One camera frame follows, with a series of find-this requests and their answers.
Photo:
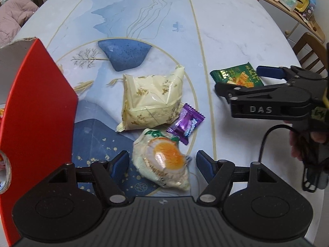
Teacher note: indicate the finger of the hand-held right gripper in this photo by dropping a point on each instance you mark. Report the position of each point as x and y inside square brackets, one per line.
[226, 88]
[270, 71]

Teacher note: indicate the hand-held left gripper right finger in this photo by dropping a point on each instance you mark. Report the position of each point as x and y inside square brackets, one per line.
[204, 164]

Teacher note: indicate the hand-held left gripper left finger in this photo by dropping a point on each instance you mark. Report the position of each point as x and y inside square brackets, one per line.
[120, 163]

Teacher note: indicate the green cracker packet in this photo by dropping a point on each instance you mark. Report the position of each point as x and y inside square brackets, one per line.
[239, 74]

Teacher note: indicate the pale packet with orange print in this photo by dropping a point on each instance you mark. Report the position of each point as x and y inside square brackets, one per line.
[162, 159]

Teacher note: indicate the red cardboard box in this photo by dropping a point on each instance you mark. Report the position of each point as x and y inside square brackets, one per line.
[38, 133]

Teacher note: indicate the person's right hand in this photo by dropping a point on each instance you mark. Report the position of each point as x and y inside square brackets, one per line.
[295, 146]

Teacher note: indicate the purple candy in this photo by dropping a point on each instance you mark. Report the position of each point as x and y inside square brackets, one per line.
[186, 123]

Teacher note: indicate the wooden chair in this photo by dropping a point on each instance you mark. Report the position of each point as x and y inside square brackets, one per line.
[311, 49]

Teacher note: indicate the wooden side cabinet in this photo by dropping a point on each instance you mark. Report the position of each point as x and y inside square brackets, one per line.
[290, 12]

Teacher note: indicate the cream gold printed packet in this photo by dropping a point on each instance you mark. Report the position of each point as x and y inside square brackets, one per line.
[149, 97]

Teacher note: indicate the yellow green container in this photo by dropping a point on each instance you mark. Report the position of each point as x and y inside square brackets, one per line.
[303, 0]

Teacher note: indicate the pink jacket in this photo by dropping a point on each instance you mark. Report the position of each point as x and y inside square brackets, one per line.
[12, 20]

